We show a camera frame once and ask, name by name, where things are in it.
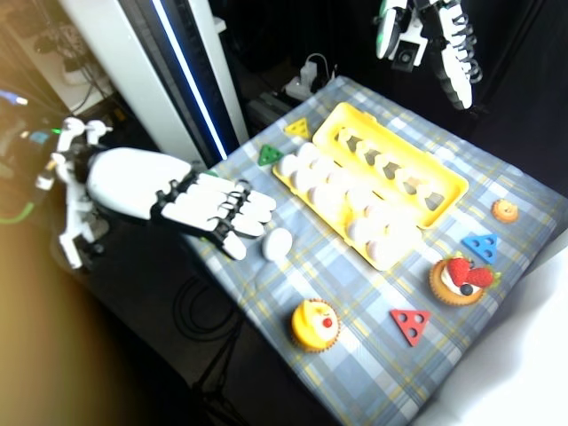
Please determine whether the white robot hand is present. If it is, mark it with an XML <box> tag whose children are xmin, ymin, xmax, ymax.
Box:
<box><xmin>375</xmin><ymin>0</ymin><xmax>485</xmax><ymax>111</ymax></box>
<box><xmin>85</xmin><ymin>148</ymin><xmax>277</xmax><ymax>262</ymax></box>

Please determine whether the yellow egg carton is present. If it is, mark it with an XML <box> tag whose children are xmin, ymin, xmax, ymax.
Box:
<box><xmin>271</xmin><ymin>101</ymin><xmax>470</xmax><ymax>272</ymax></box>

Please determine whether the white column with blue strip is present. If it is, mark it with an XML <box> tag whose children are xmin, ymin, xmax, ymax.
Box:
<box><xmin>57</xmin><ymin>0</ymin><xmax>249</xmax><ymax>170</ymax></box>

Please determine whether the green triangle block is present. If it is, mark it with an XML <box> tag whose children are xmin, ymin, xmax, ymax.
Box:
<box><xmin>256</xmin><ymin>144</ymin><xmax>285</xmax><ymax>168</ymax></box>

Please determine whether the white power adapter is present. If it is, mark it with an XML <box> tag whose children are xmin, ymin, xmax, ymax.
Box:
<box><xmin>283</xmin><ymin>52</ymin><xmax>336</xmax><ymax>101</ymax></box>

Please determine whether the grey power strip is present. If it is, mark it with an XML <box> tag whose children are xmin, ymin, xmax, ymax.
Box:
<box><xmin>248</xmin><ymin>92</ymin><xmax>294</xmax><ymax>128</ymax></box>

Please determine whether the yellow triangle block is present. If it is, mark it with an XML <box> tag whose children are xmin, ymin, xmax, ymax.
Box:
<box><xmin>283</xmin><ymin>117</ymin><xmax>312</xmax><ymax>138</ymax></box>

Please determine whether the blue triangle block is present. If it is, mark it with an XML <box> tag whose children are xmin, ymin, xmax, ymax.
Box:
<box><xmin>461</xmin><ymin>233</ymin><xmax>499</xmax><ymax>265</ymax></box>

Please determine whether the blue plaid cloth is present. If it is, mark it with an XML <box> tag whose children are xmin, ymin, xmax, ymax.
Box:
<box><xmin>181</xmin><ymin>75</ymin><xmax>558</xmax><ymax>426</ymax></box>

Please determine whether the toy strawberry tart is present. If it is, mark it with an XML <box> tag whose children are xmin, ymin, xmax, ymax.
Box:
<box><xmin>428</xmin><ymin>251</ymin><xmax>502</xmax><ymax>307</ymax></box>

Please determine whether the yellow toy cupcake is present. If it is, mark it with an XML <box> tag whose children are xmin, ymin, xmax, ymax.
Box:
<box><xmin>290</xmin><ymin>297</ymin><xmax>342</xmax><ymax>354</ymax></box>

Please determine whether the red triangle block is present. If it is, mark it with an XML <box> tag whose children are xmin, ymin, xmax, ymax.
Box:
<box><xmin>389</xmin><ymin>308</ymin><xmax>431</xmax><ymax>348</ymax></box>

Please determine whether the white panel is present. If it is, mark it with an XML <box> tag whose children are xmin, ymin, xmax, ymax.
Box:
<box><xmin>412</xmin><ymin>230</ymin><xmax>568</xmax><ymax>426</ymax></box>

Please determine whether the green cable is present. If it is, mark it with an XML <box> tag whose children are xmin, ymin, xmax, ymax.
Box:
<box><xmin>0</xmin><ymin>199</ymin><xmax>36</xmax><ymax>225</ymax></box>

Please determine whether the black coiled cable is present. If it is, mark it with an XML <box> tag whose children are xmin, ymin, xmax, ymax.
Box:
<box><xmin>170</xmin><ymin>274</ymin><xmax>243</xmax><ymax>343</ymax></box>

